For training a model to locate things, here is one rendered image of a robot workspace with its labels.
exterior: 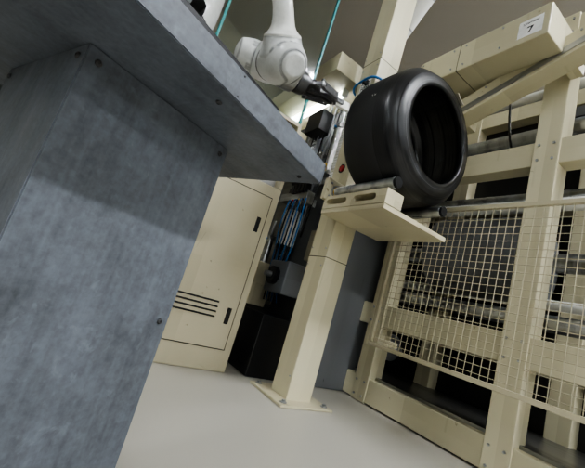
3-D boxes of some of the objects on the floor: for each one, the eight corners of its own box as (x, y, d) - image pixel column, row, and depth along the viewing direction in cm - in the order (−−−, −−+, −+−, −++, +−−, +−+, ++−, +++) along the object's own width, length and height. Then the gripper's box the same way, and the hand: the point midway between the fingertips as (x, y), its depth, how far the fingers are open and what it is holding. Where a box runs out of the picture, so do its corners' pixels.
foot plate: (249, 382, 154) (251, 377, 155) (297, 389, 168) (298, 384, 168) (279, 407, 132) (281, 401, 132) (331, 412, 145) (333, 408, 145)
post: (268, 390, 152) (398, -59, 198) (293, 393, 158) (413, -42, 205) (284, 402, 141) (418, -76, 187) (309, 405, 147) (433, -58, 194)
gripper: (307, 60, 110) (362, 92, 122) (286, 76, 121) (338, 104, 133) (304, 83, 109) (358, 112, 121) (282, 97, 120) (335, 123, 132)
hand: (341, 104), depth 125 cm, fingers closed
